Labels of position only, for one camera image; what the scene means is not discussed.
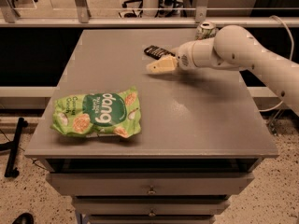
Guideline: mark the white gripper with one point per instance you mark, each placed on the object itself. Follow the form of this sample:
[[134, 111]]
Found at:
[[183, 59]]

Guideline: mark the black rxbar chocolate bar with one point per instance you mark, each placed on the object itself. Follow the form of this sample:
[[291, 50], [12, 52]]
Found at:
[[157, 52]]

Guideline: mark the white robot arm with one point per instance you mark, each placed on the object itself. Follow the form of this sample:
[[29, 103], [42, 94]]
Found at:
[[235, 47]]

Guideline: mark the green white soda can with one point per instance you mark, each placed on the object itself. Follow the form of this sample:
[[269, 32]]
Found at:
[[205, 30]]

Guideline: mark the black office chair centre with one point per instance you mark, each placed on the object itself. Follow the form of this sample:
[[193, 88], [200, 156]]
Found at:
[[134, 13]]

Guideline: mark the green dang chips bag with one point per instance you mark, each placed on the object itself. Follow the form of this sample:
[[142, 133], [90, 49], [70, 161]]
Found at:
[[102, 114]]

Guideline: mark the grey drawer cabinet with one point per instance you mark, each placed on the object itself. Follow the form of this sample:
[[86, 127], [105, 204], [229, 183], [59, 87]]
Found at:
[[201, 136]]

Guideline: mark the top drawer knob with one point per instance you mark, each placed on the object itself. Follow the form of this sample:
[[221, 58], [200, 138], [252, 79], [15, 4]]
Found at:
[[151, 191]]

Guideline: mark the drawer knob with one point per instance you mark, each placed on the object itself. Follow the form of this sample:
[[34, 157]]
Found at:
[[151, 191], [152, 213]]

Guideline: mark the black stand leg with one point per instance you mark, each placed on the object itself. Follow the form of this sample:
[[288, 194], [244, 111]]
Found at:
[[12, 148]]

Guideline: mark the black shoe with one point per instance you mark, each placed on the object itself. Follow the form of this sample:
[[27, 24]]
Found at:
[[24, 218]]

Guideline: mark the metal railing post right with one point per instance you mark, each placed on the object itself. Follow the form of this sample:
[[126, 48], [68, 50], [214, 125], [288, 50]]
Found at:
[[201, 8]]

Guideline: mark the metal railing post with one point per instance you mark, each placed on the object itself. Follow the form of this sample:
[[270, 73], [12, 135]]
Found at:
[[9, 13], [83, 11], [201, 8]]

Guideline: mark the metal railing post far left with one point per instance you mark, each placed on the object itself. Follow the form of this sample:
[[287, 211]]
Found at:
[[9, 13]]

